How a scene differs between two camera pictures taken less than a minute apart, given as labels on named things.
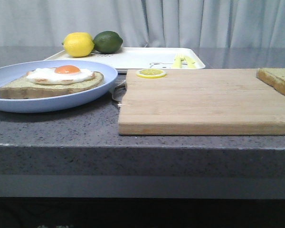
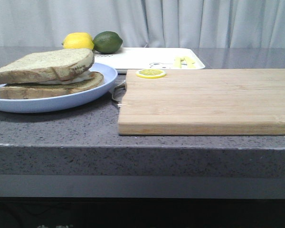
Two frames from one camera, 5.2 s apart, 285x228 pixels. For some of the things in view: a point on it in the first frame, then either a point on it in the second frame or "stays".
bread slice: (281, 79) → (52, 66)
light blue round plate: (4, 75) stays
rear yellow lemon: (78, 40) stays
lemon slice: (151, 73) stays
